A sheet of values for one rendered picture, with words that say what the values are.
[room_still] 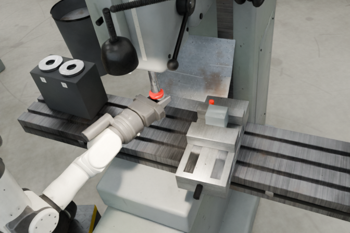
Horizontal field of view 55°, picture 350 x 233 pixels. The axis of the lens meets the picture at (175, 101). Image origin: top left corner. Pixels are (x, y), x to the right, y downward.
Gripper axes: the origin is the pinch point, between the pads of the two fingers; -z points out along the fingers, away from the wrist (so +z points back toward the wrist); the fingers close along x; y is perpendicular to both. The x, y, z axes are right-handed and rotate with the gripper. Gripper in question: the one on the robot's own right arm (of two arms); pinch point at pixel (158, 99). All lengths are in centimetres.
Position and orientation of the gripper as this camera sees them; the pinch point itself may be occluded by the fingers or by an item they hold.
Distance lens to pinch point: 109.2
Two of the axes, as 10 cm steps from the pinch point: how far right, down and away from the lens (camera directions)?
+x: -7.5, -3.8, 5.4
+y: 1.2, 7.2, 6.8
